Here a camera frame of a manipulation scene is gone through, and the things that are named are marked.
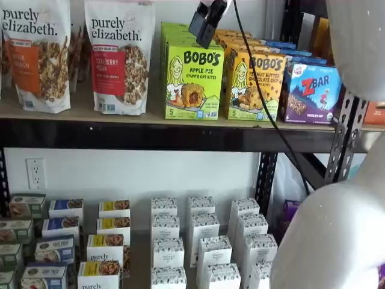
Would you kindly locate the blue purple Zbar box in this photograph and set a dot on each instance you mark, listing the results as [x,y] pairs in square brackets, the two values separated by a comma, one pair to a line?
[312,90]
[309,59]
[294,52]

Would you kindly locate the green Bobo's apple pie box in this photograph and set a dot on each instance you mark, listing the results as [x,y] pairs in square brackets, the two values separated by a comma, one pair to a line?
[174,27]
[177,36]
[192,90]

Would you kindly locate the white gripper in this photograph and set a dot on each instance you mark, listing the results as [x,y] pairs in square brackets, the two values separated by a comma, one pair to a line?
[218,9]

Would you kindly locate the orange Bobo's peanut butter box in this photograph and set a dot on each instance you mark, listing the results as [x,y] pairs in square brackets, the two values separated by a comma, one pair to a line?
[240,90]
[231,35]
[258,46]

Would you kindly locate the small blue granola box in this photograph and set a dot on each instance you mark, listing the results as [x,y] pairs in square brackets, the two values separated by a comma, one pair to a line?
[66,208]
[60,226]
[54,249]
[43,277]

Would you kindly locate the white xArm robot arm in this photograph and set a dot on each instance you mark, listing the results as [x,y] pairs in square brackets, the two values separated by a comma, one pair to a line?
[331,241]

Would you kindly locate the orange label granola bag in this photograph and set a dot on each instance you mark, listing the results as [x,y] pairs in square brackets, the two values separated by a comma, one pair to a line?
[39,66]

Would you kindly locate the red label granola bag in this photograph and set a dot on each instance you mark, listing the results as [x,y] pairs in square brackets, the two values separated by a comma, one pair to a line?
[120,75]

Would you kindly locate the white wall outlet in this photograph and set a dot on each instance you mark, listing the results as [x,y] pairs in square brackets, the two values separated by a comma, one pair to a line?
[36,173]

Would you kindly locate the white organic pantry carton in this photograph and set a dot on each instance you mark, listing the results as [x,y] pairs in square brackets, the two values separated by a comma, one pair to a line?
[261,275]
[206,225]
[164,206]
[201,204]
[165,225]
[245,206]
[252,224]
[168,278]
[260,247]
[168,251]
[222,277]
[214,251]

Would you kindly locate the small green granola box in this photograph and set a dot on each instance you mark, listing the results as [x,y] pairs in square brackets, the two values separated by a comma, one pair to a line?
[10,255]
[27,205]
[16,230]
[6,280]

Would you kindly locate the small yellow granola box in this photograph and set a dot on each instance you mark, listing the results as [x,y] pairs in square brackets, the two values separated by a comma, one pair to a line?
[114,208]
[105,248]
[98,275]
[113,226]

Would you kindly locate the purple snack box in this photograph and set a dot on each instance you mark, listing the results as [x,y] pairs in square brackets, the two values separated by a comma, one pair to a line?
[290,213]

